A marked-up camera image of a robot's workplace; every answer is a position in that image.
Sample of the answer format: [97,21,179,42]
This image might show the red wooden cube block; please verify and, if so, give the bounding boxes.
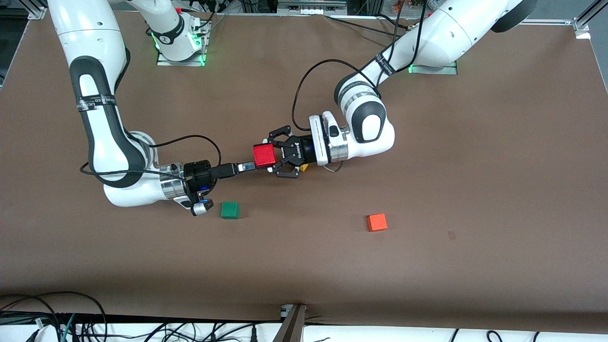
[253,144,276,169]

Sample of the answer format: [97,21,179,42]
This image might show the orange wooden cube block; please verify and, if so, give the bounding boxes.
[367,213,388,233]

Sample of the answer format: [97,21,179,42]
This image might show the brown paper table cover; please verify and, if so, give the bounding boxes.
[0,9,608,333]

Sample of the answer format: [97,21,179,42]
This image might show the grey power strip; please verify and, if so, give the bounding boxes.
[277,0,348,15]

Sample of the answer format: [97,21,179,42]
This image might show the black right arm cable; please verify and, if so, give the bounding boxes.
[79,135,222,177]

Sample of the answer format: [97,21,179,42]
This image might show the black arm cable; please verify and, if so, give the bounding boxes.
[292,0,429,132]
[79,135,222,177]

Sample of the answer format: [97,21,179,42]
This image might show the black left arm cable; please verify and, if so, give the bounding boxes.
[292,0,429,132]

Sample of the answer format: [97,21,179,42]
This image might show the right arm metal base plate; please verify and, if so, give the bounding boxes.
[156,21,206,67]

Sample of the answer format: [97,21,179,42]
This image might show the black cable on table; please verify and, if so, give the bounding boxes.
[325,14,410,38]

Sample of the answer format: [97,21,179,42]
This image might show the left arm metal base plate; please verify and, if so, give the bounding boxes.
[408,64,458,76]

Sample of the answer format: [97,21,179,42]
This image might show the black looped cable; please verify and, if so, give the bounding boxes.
[0,291,108,342]

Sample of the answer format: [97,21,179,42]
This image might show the teal cable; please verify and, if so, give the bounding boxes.
[60,313,76,342]

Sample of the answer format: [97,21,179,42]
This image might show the aluminium frame corner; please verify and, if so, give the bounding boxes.
[26,0,49,20]
[572,0,608,39]

